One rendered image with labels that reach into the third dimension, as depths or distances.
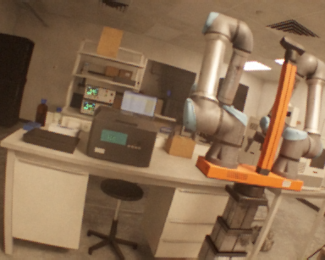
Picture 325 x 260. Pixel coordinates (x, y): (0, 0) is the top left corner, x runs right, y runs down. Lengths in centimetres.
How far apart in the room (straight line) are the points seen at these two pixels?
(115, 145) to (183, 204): 63
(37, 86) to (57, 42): 118
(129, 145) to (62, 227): 75
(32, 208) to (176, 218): 101
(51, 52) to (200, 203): 529
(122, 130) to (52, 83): 481
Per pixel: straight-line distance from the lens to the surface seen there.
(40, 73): 629
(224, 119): 96
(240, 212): 112
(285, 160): 118
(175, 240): 192
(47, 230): 180
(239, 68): 114
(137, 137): 154
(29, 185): 165
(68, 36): 627
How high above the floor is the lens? 135
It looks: 7 degrees down
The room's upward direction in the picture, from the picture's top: 15 degrees clockwise
